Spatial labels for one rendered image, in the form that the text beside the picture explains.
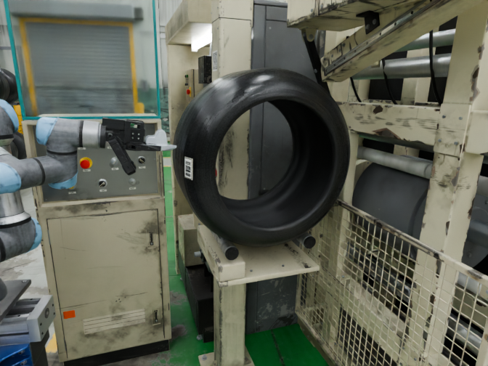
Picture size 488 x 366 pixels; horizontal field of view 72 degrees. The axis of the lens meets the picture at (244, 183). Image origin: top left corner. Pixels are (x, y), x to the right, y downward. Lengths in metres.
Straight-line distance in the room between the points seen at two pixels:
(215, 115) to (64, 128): 0.40
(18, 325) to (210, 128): 0.90
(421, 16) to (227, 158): 0.80
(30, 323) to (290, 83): 1.12
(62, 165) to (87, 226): 0.70
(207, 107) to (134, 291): 1.16
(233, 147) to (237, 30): 0.44
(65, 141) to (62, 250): 0.83
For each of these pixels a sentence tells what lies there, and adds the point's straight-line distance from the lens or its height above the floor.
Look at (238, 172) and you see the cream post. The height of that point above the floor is 1.07.
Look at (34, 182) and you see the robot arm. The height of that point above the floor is 1.17.
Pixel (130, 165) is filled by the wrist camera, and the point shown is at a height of 1.19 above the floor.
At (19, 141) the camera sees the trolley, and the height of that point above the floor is 0.68.
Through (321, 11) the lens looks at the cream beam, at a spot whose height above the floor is 1.65.
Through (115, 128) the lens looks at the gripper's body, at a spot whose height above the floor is 1.29.
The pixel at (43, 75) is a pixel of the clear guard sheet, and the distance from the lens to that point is 1.63.
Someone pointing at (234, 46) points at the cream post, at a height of 1.56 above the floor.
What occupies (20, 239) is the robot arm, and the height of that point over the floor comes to 0.90.
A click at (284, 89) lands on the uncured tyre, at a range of 1.00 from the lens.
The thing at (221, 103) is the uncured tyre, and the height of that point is 1.37.
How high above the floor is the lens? 1.40
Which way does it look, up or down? 16 degrees down
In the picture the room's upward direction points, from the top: 1 degrees clockwise
